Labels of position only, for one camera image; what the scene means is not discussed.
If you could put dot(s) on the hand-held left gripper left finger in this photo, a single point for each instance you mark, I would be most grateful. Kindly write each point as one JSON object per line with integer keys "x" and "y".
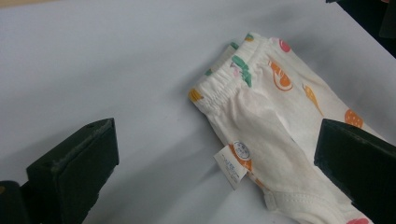
{"x": 77, "y": 165}

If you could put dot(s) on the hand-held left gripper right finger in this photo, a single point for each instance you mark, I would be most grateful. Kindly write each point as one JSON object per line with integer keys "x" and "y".
{"x": 361, "y": 165}

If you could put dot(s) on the white fruit print pants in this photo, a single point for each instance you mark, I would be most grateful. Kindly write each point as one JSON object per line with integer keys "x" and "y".
{"x": 274, "y": 133}

